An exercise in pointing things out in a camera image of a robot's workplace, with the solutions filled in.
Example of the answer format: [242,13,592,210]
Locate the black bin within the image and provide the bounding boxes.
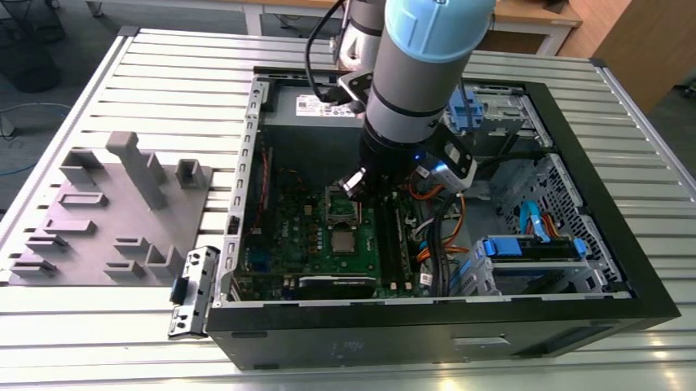
[0,22,61,94]

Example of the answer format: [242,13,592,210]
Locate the hard disk in blue carrier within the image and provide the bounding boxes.
[477,235,588,262]

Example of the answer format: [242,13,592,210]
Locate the silver CPU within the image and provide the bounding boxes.
[331,231,359,254]

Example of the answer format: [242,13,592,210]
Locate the orange wire bundle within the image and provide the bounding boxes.
[406,182,470,261]

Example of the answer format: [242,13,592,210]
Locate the silver disk bay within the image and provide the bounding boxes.
[473,235,618,297]

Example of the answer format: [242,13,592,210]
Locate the black camera cable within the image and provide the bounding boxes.
[303,0,348,103]

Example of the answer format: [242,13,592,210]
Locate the black RAM slot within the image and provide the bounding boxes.
[389,197,414,291]
[375,199,402,291]

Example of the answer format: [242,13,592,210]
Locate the wooden desk white frame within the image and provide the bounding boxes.
[243,0,584,57]

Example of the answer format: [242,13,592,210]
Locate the brown wooden cabinet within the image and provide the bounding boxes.
[589,0,696,114]

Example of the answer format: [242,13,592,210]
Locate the green motherboard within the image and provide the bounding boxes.
[242,178,423,302]

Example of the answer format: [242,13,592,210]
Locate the grey power supply unit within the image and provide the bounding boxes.
[259,84,370,184]

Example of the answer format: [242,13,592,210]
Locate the blue drive bay latch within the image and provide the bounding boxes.
[458,88,485,133]

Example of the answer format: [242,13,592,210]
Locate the blue floor cable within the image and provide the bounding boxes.
[0,160,40,178]

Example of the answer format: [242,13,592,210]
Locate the grey parts rack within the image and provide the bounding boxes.
[8,130,216,288]

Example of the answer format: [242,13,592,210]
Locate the black open PC case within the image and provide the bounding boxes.
[203,64,681,371]

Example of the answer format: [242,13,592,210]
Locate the CPU socket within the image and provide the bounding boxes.
[327,227,361,258]

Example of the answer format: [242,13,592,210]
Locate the silver slot bracket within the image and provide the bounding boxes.
[165,245,220,340]

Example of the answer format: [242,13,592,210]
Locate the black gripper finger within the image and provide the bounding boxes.
[336,169,371,202]

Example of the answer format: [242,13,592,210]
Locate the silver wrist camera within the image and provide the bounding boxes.
[319,71,377,116]
[415,129,479,192]

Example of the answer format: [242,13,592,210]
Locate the silver drive cage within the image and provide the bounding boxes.
[455,86,552,195]

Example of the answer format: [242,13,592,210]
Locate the blue data cable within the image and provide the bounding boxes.
[517,200,552,242]
[449,258,475,295]

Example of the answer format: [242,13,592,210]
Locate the black graphics card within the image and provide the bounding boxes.
[295,275,378,301]

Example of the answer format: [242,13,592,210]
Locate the black cable bundle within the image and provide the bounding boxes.
[426,151,548,297]

